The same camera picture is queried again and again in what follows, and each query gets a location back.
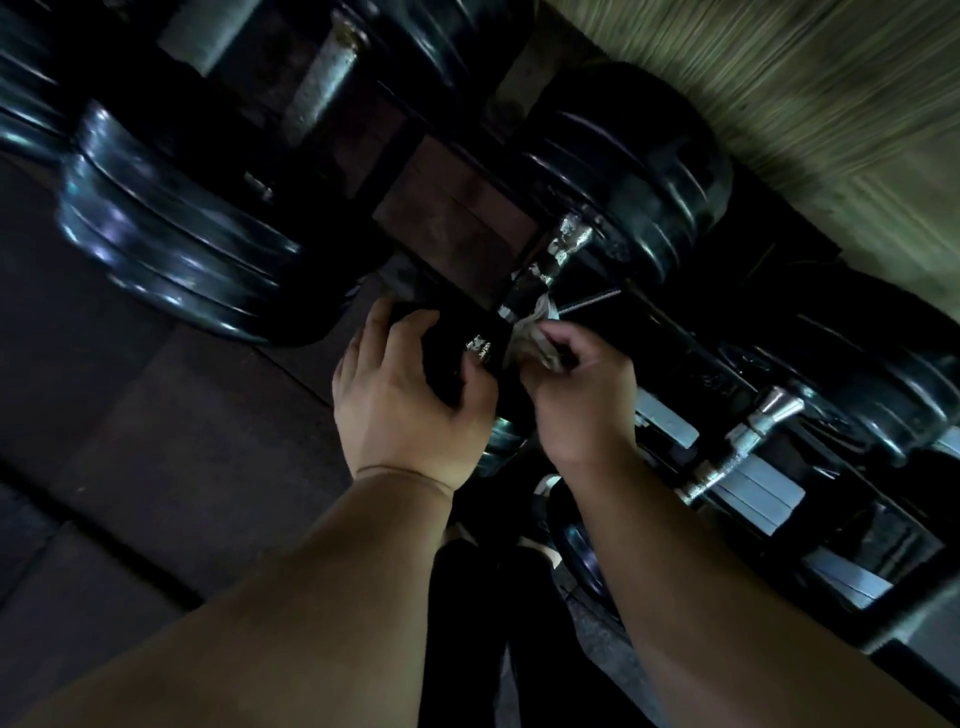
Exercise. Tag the person's right hand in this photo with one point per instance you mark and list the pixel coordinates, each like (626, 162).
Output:
(589, 409)

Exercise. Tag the person's left hand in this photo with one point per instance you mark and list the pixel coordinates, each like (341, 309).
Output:
(397, 420)

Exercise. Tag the person's left middle finger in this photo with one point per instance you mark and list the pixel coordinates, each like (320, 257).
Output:
(375, 326)

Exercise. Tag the person's left thumb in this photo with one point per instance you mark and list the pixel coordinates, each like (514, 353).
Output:
(478, 386)

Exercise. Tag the person's right thumb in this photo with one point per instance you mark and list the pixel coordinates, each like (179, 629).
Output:
(536, 379)

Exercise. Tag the pale cleaning cloth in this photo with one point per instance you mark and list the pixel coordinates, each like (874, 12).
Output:
(534, 341)

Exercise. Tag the person's left forearm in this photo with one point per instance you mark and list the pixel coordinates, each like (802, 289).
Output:
(300, 615)

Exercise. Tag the person's right forearm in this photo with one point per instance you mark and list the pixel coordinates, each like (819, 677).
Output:
(697, 622)

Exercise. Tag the black dumbbell rack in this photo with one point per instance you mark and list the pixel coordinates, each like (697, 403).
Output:
(757, 495)

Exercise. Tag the person's black trousers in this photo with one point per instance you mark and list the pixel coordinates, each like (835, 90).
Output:
(469, 645)

